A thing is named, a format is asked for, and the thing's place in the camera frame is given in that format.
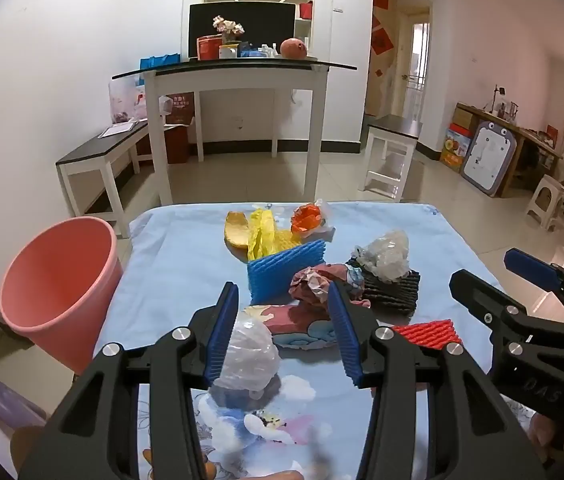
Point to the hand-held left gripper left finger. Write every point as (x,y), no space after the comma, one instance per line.
(221,330)

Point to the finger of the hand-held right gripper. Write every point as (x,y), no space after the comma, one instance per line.
(482,300)
(532,267)

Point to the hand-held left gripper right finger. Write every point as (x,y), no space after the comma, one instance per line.
(344,330)

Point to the clear plastic wrap ball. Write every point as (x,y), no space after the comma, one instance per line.
(252,355)

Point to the pink printed wrapper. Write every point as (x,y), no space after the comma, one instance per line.
(292,320)

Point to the red white paper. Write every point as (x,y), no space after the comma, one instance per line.
(312,282)

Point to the black foam net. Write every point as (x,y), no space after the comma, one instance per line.
(392,295)

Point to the red foam net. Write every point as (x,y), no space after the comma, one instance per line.
(427,335)

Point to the blue foam net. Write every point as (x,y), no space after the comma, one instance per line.
(282,270)

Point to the large orange peel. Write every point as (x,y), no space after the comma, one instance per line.
(236,232)

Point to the yellow foam net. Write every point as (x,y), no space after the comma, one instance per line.
(264,232)

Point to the clear bag with orange plastic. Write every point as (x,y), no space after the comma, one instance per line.
(307,217)

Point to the pink plastic bin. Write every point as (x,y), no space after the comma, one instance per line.
(51,270)

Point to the person's right hand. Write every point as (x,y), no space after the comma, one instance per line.
(543,432)

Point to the white plastic stool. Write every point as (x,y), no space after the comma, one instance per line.
(547,195)

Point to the blue printed tablecloth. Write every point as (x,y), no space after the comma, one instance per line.
(176,270)

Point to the white drawing board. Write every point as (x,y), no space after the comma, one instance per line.
(487,157)

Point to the wooden desk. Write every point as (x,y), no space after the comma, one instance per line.
(527,137)

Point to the colourful cardboard box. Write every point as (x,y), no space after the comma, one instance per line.
(454,147)

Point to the red carton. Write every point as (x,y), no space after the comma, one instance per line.
(177,145)

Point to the short dark-topped white bench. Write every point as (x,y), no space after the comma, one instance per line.
(394,127)

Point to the long dark-topped white bench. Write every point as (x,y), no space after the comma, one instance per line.
(96,147)

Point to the white papers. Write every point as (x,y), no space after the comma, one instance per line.
(116,130)

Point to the brown door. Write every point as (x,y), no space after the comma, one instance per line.
(379,85)

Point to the red white plastic bag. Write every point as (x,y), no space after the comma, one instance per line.
(140,102)

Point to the white table with glass top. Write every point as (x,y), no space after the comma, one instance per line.
(232,77)

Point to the red paper decoration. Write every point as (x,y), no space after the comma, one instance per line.
(381,42)
(382,1)

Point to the blue bag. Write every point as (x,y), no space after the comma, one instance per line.
(161,61)

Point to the white mug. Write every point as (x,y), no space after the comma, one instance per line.
(228,52)

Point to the blue packet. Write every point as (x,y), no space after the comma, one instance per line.
(249,52)

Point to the red tin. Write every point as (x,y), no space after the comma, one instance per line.
(208,49)

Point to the orange pomelo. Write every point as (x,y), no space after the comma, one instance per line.
(294,48)

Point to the pink flower bouquet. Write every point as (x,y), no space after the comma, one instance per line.
(227,25)

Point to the black monitor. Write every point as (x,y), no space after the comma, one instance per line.
(262,25)

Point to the red box on shelf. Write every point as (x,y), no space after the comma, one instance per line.
(306,11)

